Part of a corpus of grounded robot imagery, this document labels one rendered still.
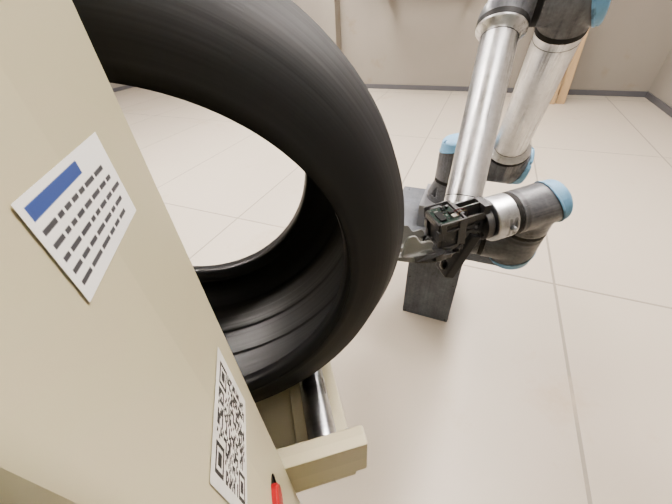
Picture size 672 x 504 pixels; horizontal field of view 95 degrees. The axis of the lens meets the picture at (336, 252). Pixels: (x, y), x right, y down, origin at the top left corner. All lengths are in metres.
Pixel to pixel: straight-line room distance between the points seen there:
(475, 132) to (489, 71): 0.14
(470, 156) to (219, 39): 0.65
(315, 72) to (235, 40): 0.06
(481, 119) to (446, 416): 1.21
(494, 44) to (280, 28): 0.70
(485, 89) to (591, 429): 1.43
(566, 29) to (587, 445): 1.46
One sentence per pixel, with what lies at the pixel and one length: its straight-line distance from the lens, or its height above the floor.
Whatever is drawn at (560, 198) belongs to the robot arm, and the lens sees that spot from 0.74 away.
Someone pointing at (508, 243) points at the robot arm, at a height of 0.99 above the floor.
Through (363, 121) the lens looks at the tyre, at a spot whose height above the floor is 1.34.
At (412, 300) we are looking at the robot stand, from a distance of 1.81.
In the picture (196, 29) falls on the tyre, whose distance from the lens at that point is 0.26.
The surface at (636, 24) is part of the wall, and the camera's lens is 7.10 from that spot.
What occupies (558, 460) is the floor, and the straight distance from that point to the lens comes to 1.68.
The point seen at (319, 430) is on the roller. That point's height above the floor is 0.92.
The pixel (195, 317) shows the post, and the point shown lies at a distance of 0.19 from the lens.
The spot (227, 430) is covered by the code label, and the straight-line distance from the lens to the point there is 0.22.
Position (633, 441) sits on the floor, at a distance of 1.87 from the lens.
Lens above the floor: 1.42
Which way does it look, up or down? 39 degrees down
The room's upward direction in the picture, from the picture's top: 4 degrees counter-clockwise
